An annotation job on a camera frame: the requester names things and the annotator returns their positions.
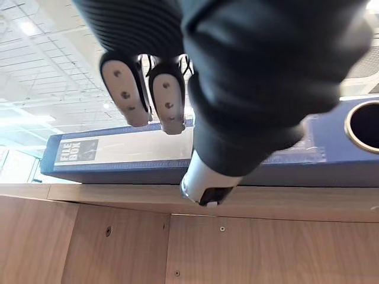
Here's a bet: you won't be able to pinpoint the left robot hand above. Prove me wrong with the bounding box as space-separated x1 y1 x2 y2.
72 0 374 208

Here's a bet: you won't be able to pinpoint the blue file box folder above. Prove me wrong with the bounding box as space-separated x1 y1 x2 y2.
40 96 379 188

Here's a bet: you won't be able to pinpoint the light wooden cabinet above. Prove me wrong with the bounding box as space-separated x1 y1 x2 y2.
0 183 379 284

